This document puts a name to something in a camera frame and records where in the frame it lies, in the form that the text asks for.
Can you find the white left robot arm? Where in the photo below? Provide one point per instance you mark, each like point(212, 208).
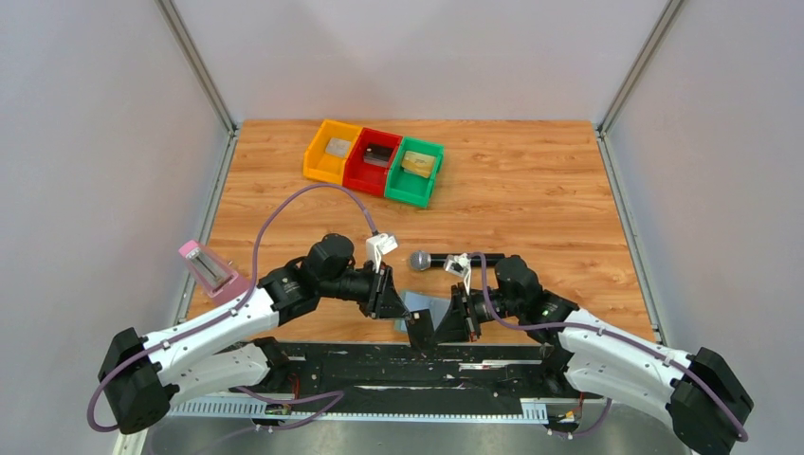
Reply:
point(142, 378)

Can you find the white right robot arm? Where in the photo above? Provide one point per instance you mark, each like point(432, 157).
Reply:
point(697, 396)

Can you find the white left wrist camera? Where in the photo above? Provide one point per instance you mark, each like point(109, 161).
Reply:
point(379, 245)

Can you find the black VIP card stack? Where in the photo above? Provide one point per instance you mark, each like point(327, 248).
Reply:
point(378, 155)

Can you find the red plastic bin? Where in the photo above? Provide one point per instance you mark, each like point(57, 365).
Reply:
point(359, 176)

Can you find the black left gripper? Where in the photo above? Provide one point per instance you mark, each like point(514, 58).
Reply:
point(382, 291)

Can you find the pink metronome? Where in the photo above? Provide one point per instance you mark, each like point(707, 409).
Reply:
point(219, 280)

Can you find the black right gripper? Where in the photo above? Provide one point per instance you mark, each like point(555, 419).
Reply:
point(467, 312)

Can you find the green plastic bin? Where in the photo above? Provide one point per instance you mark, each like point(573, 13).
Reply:
point(412, 188)

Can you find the yellow plastic bin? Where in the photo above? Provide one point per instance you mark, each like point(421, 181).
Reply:
point(325, 158)

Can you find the gold VIP card stack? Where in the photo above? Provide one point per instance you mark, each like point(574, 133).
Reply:
point(418, 163)

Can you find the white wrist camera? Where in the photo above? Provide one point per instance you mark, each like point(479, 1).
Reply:
point(458, 265)
point(379, 245)

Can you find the teal card holder wallet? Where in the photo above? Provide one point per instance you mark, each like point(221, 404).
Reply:
point(437, 307)

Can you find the black handheld microphone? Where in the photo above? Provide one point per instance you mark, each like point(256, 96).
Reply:
point(421, 260)

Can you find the silver VIP card stack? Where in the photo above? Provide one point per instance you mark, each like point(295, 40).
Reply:
point(338, 147)

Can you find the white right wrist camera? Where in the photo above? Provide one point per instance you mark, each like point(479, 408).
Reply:
point(458, 265)

